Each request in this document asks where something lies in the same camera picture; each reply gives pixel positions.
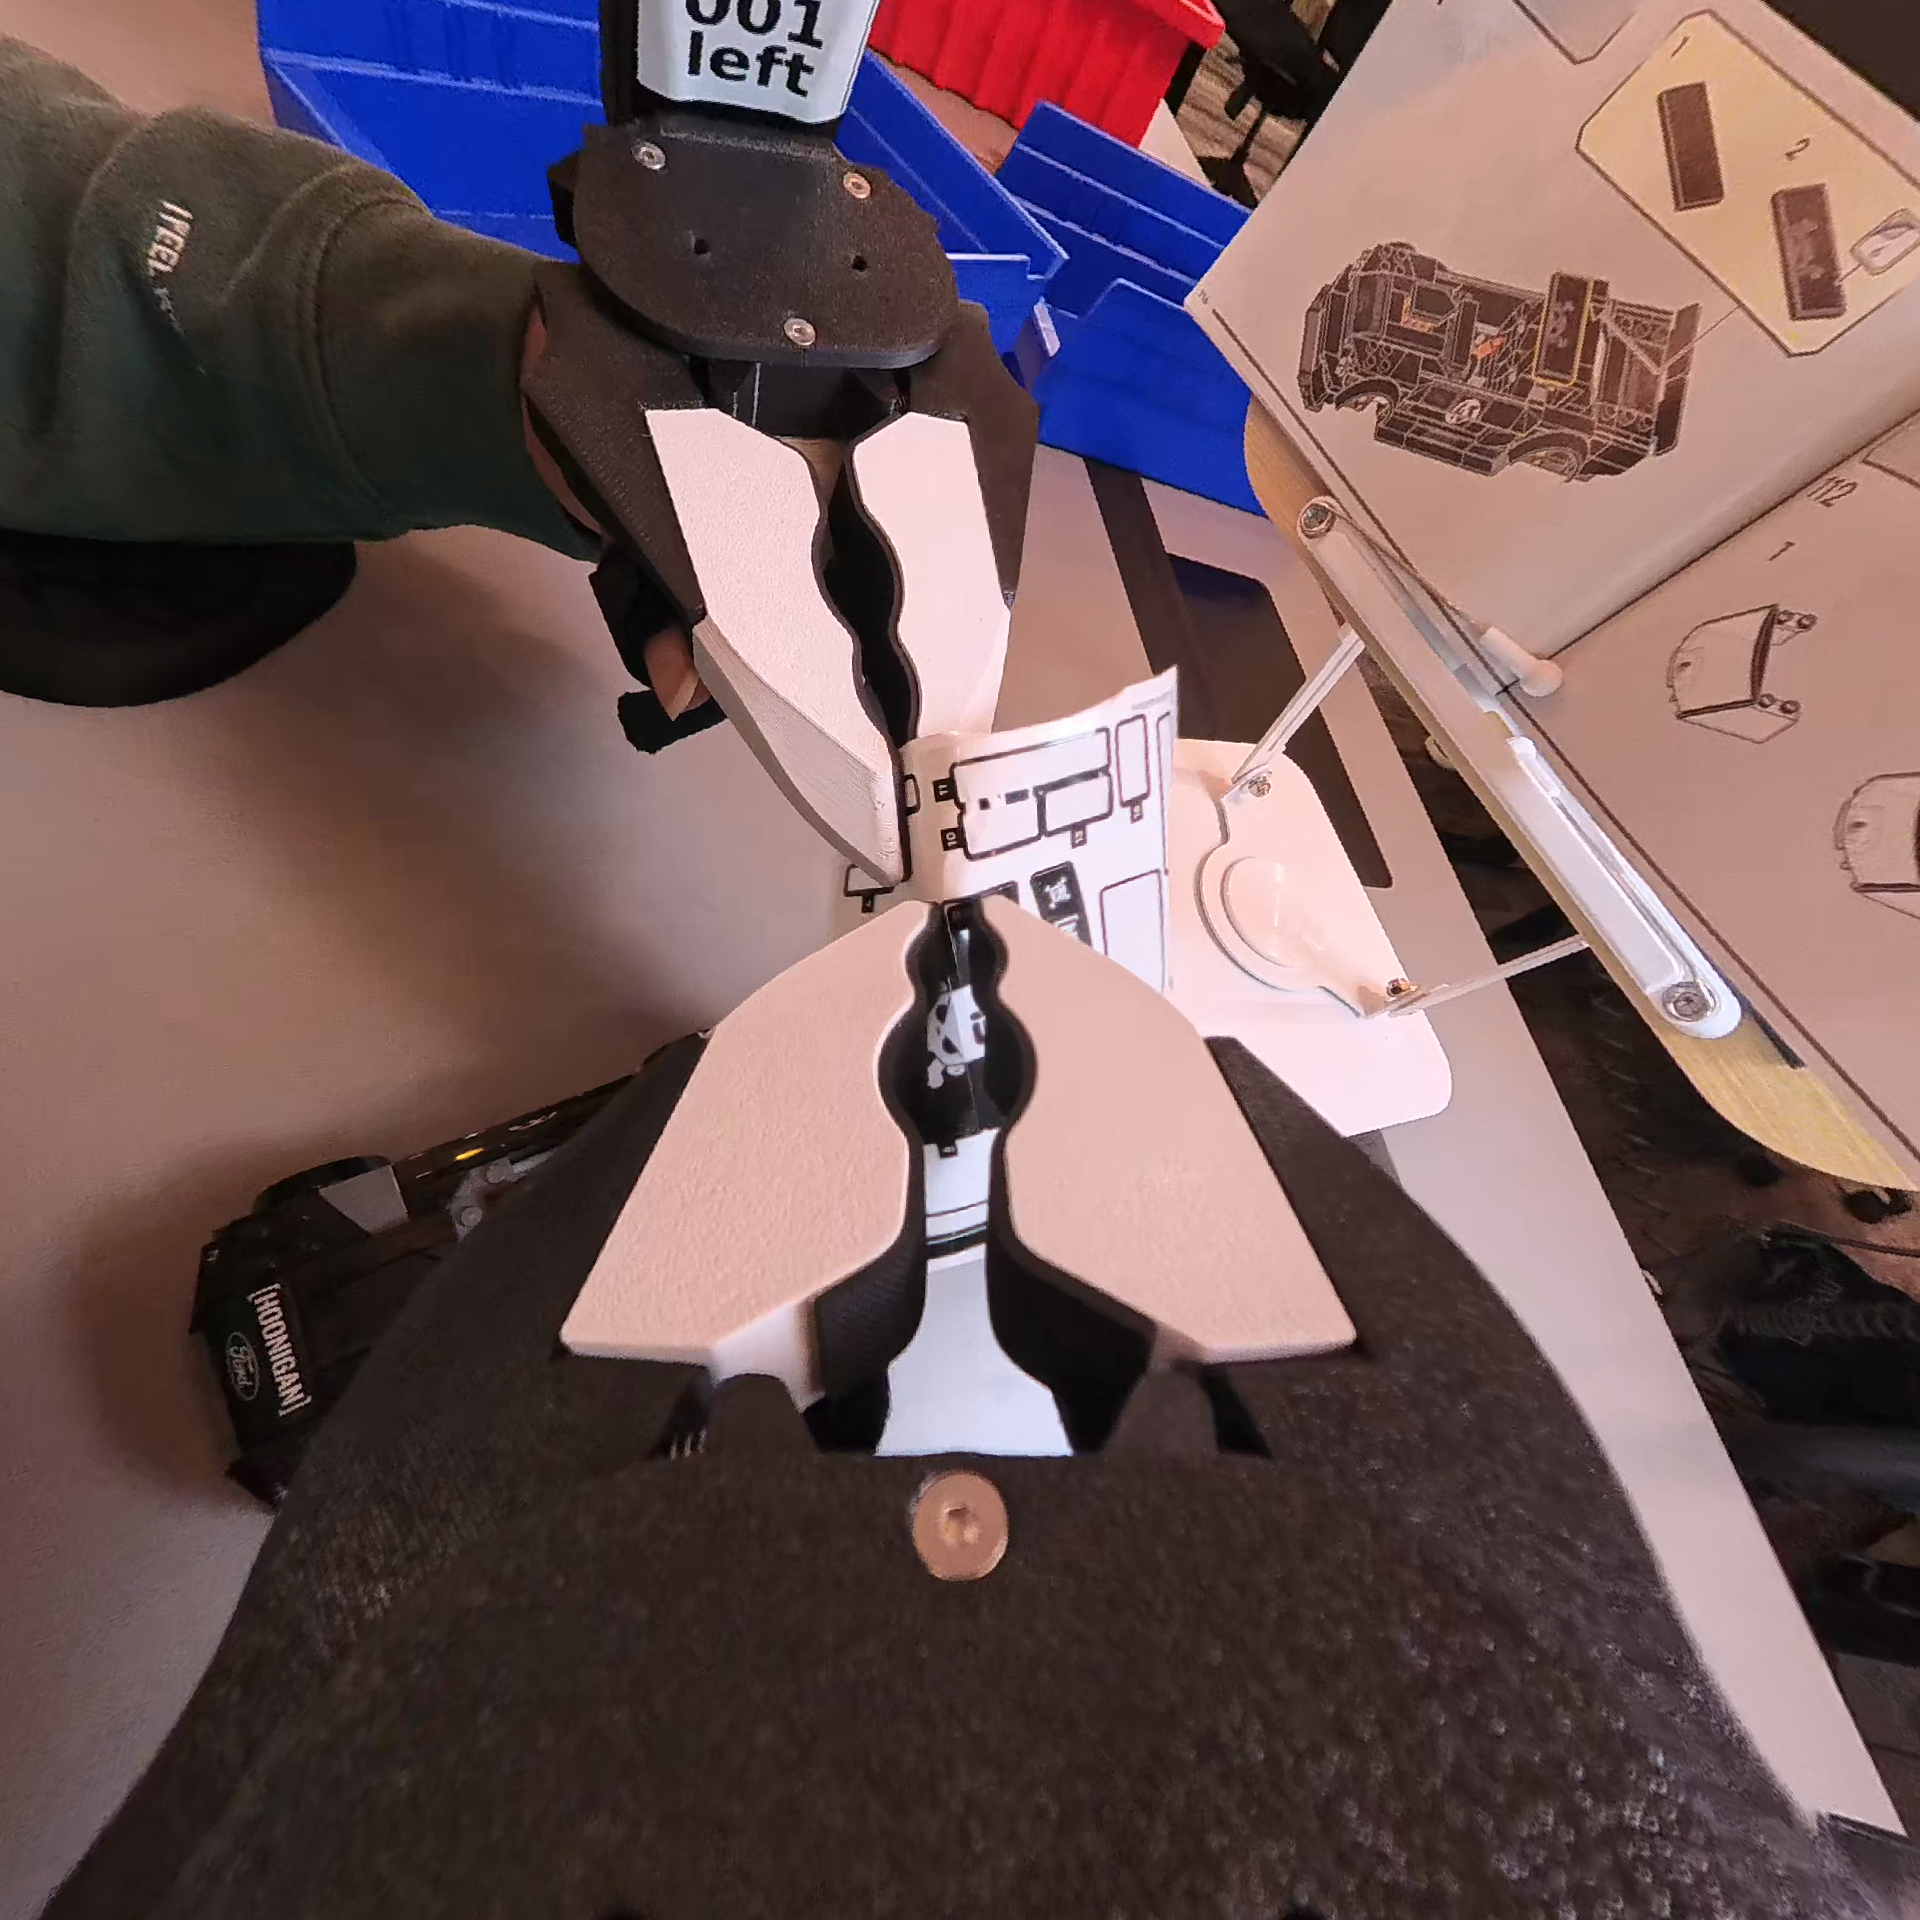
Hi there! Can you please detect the lego instruction booklet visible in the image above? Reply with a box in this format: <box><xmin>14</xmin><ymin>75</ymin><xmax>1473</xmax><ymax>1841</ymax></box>
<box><xmin>1187</xmin><ymin>0</ymin><xmax>1920</xmax><ymax>1172</ymax></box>

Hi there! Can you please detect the red storage bin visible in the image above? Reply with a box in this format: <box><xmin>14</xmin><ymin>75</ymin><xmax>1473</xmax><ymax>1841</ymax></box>
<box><xmin>870</xmin><ymin>0</ymin><xmax>1227</xmax><ymax>146</ymax></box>

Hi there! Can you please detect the person's left hand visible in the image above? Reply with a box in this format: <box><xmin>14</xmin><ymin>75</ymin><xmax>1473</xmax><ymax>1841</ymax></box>
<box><xmin>647</xmin><ymin>617</ymin><xmax>722</xmax><ymax>738</ymax></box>

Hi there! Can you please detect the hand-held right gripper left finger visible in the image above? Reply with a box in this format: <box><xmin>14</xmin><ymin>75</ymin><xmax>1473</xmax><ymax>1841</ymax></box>
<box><xmin>562</xmin><ymin>901</ymin><xmax>949</xmax><ymax>1412</ymax></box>

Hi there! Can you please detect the person's left forearm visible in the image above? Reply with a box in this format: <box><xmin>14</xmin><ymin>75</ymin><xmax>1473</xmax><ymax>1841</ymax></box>
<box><xmin>0</xmin><ymin>30</ymin><xmax>602</xmax><ymax>559</ymax></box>

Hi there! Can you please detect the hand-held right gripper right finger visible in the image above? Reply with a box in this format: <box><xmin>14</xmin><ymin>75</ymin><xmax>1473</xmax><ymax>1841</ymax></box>
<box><xmin>985</xmin><ymin>894</ymin><xmax>1359</xmax><ymax>1443</ymax></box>

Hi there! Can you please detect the white booklet stand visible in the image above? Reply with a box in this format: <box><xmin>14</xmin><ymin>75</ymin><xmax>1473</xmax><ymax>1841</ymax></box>
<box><xmin>1156</xmin><ymin>497</ymin><xmax>1748</xmax><ymax>1137</ymax></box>

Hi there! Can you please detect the black lego car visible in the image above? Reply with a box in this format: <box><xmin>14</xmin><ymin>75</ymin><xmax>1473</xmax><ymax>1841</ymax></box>
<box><xmin>191</xmin><ymin>1067</ymin><xmax>648</xmax><ymax>1503</ymax></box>

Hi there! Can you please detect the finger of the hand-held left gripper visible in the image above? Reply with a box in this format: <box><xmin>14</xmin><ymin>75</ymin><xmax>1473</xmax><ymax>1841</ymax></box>
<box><xmin>851</xmin><ymin>415</ymin><xmax>1014</xmax><ymax>753</ymax></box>
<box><xmin>647</xmin><ymin>407</ymin><xmax>912</xmax><ymax>873</ymax></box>

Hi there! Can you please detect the sticker sheet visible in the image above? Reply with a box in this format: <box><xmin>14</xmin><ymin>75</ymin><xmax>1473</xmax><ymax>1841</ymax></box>
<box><xmin>851</xmin><ymin>666</ymin><xmax>1188</xmax><ymax>1458</ymax></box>

